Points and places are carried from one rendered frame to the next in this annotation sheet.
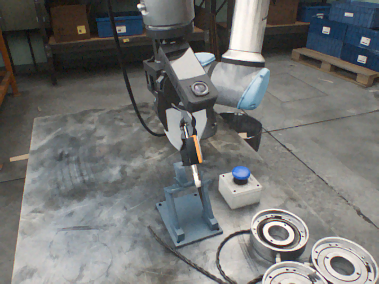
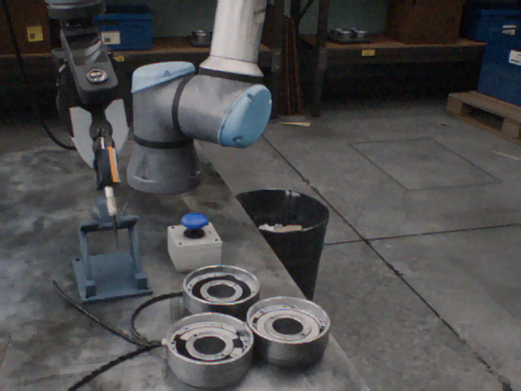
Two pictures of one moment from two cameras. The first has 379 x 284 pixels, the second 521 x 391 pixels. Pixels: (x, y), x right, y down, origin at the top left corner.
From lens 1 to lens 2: 0.45 m
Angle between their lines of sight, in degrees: 6
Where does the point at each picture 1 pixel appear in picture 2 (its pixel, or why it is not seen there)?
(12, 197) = not seen: outside the picture
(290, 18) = (446, 33)
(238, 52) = (220, 59)
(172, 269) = (70, 322)
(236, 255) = (160, 316)
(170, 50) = (73, 33)
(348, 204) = (489, 371)
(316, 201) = (428, 362)
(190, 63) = (93, 48)
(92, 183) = not seen: outside the picture
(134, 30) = (136, 40)
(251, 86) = (233, 109)
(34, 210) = not seen: outside the picture
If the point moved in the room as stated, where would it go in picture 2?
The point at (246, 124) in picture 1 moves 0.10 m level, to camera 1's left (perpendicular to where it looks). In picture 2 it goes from (306, 211) to (276, 210)
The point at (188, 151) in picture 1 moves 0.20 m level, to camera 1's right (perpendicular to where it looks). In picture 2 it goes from (99, 166) to (249, 174)
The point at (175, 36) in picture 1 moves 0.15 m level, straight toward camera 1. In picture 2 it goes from (76, 17) to (41, 40)
